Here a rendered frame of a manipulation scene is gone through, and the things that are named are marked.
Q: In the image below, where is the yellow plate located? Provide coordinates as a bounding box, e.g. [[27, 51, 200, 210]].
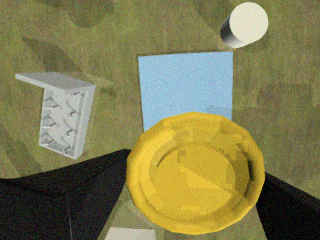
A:
[[125, 111, 265, 236]]

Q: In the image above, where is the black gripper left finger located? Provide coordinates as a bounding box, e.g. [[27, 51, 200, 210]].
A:
[[0, 149, 131, 240]]

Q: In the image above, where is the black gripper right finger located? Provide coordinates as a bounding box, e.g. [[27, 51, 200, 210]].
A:
[[256, 172, 320, 240]]

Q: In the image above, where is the light blue square mat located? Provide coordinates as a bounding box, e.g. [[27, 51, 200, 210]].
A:
[[137, 52, 233, 132]]

